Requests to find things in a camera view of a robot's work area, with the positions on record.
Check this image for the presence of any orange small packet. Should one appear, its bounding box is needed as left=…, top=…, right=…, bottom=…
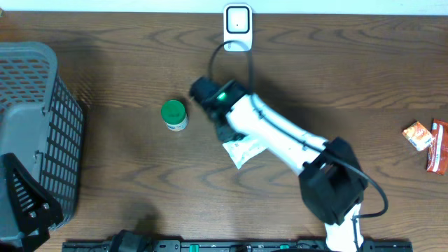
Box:
left=402, top=121, right=434, bottom=151

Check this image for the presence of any red snack bar wrapper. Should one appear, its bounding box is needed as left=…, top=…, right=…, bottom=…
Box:
left=426, top=119, right=447, bottom=175

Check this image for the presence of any white barcode scanner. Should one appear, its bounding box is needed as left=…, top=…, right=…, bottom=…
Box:
left=223, top=3, right=253, bottom=52

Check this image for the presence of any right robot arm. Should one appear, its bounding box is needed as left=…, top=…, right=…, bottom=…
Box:
left=190, top=77, right=368, bottom=251

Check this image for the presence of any teal snack packet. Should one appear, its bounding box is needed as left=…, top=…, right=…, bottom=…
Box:
left=223, top=136, right=267, bottom=169

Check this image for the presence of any black right camera cable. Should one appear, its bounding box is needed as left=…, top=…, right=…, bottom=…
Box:
left=208, top=40, right=389, bottom=252

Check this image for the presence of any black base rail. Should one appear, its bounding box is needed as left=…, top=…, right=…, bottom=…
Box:
left=62, top=229, right=414, bottom=252

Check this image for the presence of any grey plastic basket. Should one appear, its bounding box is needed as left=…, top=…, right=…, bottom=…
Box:
left=1, top=42, right=85, bottom=230

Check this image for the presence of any green lid jar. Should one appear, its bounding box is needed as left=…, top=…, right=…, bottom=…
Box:
left=161, top=99, right=188, bottom=132

